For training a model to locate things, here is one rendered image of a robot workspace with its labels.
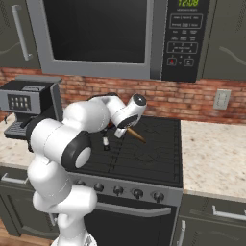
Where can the small orange round thing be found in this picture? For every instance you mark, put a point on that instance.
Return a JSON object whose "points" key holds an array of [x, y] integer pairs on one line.
{"points": [[110, 123]]}

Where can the dark green cupboard door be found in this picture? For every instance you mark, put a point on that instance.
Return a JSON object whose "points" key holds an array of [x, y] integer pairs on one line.
{"points": [[8, 38], [226, 38], [214, 233], [22, 214]]}

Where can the black oven door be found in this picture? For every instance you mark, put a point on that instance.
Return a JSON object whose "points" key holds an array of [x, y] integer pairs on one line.
{"points": [[134, 229]]}

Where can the grey and black coffee machine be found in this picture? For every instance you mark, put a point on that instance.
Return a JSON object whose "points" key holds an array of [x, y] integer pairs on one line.
{"points": [[22, 102]]}

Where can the grey and black microwave oven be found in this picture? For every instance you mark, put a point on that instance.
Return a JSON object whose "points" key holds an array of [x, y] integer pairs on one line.
{"points": [[105, 35]]}

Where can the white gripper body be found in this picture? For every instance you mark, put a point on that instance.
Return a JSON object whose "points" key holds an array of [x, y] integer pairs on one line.
{"points": [[121, 132]]}

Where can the black hob knob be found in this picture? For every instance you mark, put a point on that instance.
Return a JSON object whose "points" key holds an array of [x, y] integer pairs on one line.
{"points": [[80, 183], [98, 187], [118, 190], [158, 196], [138, 193]]}

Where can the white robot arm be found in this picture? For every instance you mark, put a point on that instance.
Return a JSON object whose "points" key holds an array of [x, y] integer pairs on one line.
{"points": [[61, 141]]}

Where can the dark green drawer front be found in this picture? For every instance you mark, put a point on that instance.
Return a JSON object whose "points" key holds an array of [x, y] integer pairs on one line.
{"points": [[12, 189], [198, 206]]}

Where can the grey wall socket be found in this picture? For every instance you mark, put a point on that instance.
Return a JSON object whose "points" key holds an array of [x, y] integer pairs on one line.
{"points": [[222, 99]]}

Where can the black hob with grey panel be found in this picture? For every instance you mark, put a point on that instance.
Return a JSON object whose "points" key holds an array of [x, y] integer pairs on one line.
{"points": [[150, 153]]}

